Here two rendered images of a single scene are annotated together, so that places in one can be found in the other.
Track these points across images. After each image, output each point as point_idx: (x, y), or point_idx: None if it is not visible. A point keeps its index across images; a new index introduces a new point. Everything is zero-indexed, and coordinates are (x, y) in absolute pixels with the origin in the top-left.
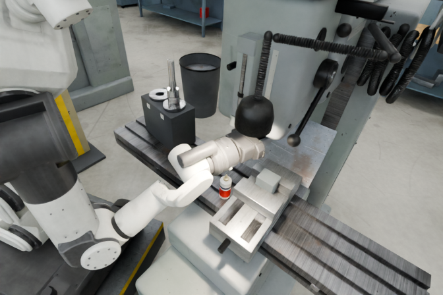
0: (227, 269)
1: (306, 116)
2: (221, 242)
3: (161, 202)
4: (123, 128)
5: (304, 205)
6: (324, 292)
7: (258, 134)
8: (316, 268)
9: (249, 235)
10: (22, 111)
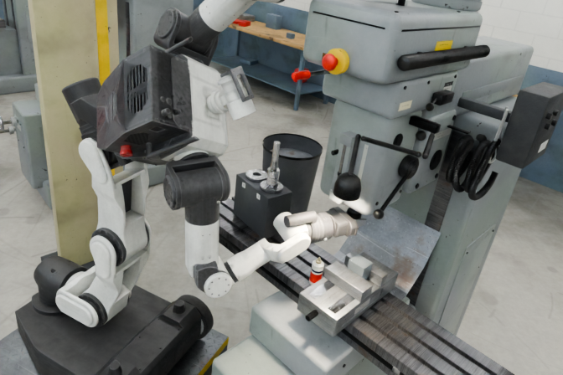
0: (311, 349)
1: (389, 197)
2: None
3: (266, 254)
4: None
5: (398, 302)
6: (404, 374)
7: (348, 198)
8: (399, 351)
9: (336, 308)
10: (203, 165)
